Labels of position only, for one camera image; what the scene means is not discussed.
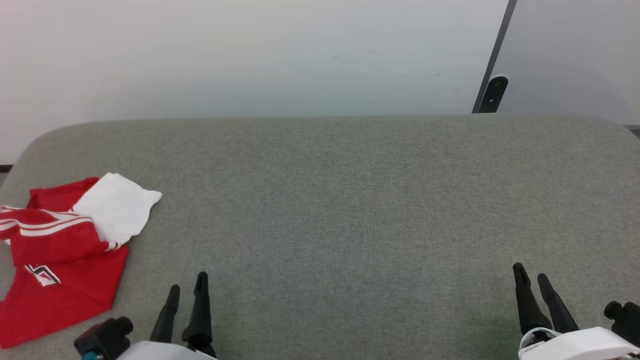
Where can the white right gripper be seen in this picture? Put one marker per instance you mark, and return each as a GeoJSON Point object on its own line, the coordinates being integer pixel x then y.
{"type": "Point", "coordinates": [580, 346]}

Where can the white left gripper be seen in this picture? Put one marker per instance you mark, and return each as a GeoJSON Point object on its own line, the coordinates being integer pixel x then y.
{"type": "Point", "coordinates": [160, 352]}

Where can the red and white basketball jersey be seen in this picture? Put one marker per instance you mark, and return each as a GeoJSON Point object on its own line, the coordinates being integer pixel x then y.
{"type": "Point", "coordinates": [65, 280]}

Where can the grey fabric sofa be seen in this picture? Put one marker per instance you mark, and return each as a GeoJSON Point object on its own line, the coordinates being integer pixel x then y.
{"type": "Point", "coordinates": [350, 200]}

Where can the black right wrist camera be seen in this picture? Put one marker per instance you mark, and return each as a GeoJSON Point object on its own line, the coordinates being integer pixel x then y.
{"type": "Point", "coordinates": [625, 320]}

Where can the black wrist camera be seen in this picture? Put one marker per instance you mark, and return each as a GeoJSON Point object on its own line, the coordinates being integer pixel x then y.
{"type": "Point", "coordinates": [102, 337]}
{"type": "Point", "coordinates": [625, 320]}

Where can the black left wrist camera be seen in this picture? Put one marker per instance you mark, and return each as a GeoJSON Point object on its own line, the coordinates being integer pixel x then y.
{"type": "Point", "coordinates": [102, 337]}

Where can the black strip bracket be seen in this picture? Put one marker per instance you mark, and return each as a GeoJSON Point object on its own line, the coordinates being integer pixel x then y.
{"type": "Point", "coordinates": [496, 92]}

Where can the grey wall panel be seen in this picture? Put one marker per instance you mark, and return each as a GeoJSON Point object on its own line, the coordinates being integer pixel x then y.
{"type": "Point", "coordinates": [575, 55]}

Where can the dark metal frame strip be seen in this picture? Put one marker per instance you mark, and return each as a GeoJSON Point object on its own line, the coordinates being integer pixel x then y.
{"type": "Point", "coordinates": [495, 55]}

